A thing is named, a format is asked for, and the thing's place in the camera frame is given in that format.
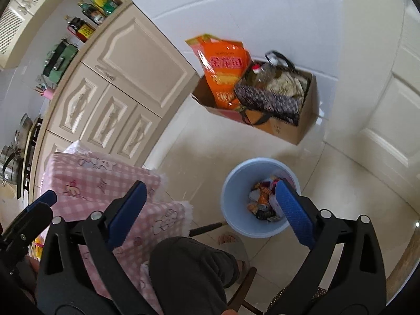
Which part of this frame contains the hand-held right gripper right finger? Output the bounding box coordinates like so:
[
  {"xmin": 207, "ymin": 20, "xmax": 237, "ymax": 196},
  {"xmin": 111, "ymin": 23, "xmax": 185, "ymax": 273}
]
[{"xmin": 275, "ymin": 179, "xmax": 388, "ymax": 315}]

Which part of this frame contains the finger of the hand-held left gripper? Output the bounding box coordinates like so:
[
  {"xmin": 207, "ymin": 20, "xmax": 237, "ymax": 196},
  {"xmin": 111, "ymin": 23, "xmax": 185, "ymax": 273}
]
[
  {"xmin": 1, "ymin": 202, "xmax": 54, "ymax": 255},
  {"xmin": 27, "ymin": 190, "xmax": 57, "ymax": 213}
]

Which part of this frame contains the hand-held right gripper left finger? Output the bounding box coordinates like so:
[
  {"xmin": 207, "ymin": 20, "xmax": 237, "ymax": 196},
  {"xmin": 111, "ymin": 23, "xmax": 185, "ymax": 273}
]
[{"xmin": 35, "ymin": 180, "xmax": 148, "ymax": 315}]

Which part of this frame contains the yellow snack packet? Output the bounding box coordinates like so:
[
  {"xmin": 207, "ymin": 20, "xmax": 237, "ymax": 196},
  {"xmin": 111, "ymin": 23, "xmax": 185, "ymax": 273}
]
[{"xmin": 32, "ymin": 235, "xmax": 45, "ymax": 260}]

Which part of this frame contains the pile of wrappers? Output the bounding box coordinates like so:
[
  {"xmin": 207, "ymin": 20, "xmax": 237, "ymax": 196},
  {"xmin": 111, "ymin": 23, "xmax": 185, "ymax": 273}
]
[{"xmin": 247, "ymin": 176, "xmax": 287, "ymax": 223}]

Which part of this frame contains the blue plastic bin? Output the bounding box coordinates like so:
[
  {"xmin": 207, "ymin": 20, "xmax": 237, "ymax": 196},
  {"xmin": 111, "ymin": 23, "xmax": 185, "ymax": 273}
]
[{"xmin": 221, "ymin": 157, "xmax": 302, "ymax": 240}]

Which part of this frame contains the black gas stove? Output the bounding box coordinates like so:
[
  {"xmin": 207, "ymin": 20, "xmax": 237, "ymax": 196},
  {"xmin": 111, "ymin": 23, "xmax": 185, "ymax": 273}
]
[{"xmin": 16, "ymin": 115, "xmax": 44, "ymax": 201}]

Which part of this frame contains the pink checkered tablecloth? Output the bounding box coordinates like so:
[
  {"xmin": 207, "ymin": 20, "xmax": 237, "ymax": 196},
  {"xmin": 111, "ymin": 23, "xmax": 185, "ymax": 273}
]
[{"xmin": 41, "ymin": 139, "xmax": 195, "ymax": 315}]

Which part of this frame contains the steel cooking pot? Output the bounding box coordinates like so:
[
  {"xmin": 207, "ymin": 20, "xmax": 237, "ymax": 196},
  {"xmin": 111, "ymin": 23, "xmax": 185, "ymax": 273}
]
[{"xmin": 0, "ymin": 113, "xmax": 33, "ymax": 186}]

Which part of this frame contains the grey slipper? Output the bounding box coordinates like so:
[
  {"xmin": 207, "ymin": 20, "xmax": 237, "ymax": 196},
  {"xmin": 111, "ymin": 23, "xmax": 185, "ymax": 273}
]
[{"xmin": 218, "ymin": 231, "xmax": 250, "ymax": 278}]

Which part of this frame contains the black metal rod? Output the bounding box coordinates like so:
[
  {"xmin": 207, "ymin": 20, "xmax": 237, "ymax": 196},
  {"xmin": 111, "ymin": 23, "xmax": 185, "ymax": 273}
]
[{"xmin": 188, "ymin": 222, "xmax": 228, "ymax": 237}]

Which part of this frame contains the brown cardboard box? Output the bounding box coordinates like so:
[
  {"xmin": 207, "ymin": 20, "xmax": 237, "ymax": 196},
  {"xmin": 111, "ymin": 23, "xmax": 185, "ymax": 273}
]
[{"xmin": 191, "ymin": 60, "xmax": 317, "ymax": 146}]

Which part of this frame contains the person's leg in dark trousers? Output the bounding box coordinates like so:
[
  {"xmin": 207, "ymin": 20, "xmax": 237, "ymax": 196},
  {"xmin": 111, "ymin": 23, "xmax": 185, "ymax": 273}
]
[{"xmin": 149, "ymin": 236, "xmax": 240, "ymax": 315}]

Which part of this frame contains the pink utensil cup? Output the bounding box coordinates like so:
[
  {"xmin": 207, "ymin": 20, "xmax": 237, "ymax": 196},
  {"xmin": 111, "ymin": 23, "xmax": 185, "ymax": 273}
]
[{"xmin": 35, "ymin": 83, "xmax": 55, "ymax": 100}]

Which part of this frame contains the black patterned tote bag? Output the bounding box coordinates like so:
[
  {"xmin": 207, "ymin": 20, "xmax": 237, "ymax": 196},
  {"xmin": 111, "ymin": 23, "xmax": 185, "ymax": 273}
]
[{"xmin": 234, "ymin": 50, "xmax": 312, "ymax": 127}]

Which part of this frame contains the clear oil bottle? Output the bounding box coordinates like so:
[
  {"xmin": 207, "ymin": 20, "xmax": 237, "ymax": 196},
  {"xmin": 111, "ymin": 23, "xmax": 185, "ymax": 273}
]
[{"xmin": 251, "ymin": 62, "xmax": 280, "ymax": 88}]

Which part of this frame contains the green countertop appliance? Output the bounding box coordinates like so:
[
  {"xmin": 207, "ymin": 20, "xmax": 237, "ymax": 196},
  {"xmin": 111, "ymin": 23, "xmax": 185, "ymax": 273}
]
[{"xmin": 41, "ymin": 38, "xmax": 80, "ymax": 85}]

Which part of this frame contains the cream kitchen cabinet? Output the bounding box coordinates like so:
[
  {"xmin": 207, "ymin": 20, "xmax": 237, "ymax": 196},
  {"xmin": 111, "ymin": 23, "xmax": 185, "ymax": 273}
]
[{"xmin": 31, "ymin": 0, "xmax": 201, "ymax": 198}]

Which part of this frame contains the orange rice bag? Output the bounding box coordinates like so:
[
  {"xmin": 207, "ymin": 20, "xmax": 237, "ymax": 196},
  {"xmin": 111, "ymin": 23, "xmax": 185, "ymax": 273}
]
[{"xmin": 185, "ymin": 33, "xmax": 253, "ymax": 111}]

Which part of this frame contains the cream panel door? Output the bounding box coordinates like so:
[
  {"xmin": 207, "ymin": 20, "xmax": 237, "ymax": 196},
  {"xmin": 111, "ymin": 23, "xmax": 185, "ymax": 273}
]
[{"xmin": 323, "ymin": 0, "xmax": 420, "ymax": 211}]

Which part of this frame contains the dark soy sauce bottle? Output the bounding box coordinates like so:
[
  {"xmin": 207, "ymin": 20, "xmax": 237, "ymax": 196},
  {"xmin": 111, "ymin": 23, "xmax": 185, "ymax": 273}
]
[{"xmin": 67, "ymin": 15, "xmax": 96, "ymax": 43}]

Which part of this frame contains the dark green glass bottle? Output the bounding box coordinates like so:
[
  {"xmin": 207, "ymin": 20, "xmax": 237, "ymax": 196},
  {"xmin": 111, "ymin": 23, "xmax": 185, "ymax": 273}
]
[{"xmin": 78, "ymin": 1, "xmax": 106, "ymax": 25}]

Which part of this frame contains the yellow green oil bottle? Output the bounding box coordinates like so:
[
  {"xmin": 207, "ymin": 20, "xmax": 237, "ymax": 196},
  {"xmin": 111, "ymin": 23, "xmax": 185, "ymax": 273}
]
[{"xmin": 86, "ymin": 0, "xmax": 119, "ymax": 15}]

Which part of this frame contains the cream upper wall cabinet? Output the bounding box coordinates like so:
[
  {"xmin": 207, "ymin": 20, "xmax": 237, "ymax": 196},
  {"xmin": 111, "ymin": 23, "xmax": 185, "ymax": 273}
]
[{"xmin": 0, "ymin": 0, "xmax": 77, "ymax": 70}]

